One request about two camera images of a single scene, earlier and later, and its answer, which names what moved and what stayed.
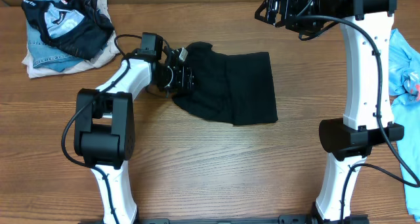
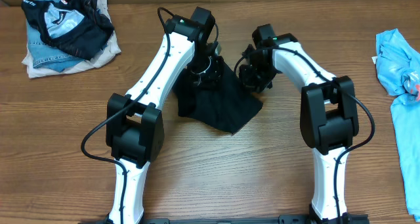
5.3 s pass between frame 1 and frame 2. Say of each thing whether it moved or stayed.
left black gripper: moved
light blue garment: stayed
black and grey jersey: stayed
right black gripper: moved
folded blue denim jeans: stayed
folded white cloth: stayed
